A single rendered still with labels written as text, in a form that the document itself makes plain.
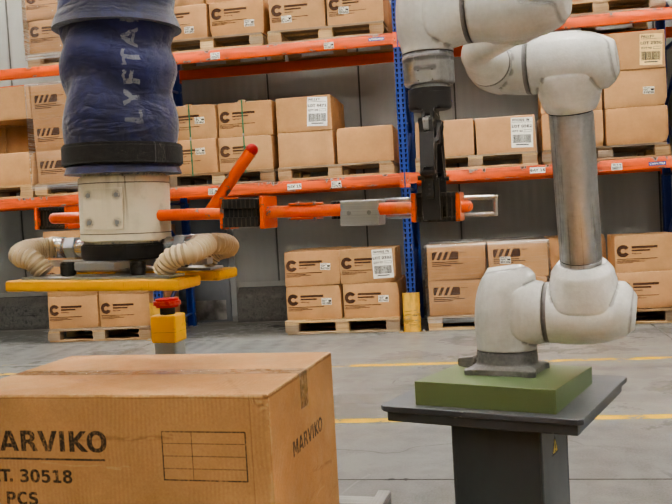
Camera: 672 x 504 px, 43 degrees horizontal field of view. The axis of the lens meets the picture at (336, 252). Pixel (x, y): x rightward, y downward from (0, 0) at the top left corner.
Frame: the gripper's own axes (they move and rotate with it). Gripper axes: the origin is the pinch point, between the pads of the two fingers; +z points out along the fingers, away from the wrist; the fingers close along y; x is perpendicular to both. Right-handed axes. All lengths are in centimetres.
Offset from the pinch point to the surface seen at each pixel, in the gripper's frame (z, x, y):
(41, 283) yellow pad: 10, -69, 16
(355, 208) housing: -0.1, -13.5, 3.7
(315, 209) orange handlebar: -0.3, -20.8, 3.8
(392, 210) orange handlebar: 0.6, -7.0, 3.5
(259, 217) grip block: 0.5, -31.0, 4.9
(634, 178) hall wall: -21, 101, -855
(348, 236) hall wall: 27, -224, -826
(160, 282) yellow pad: 10.8, -45.8, 15.6
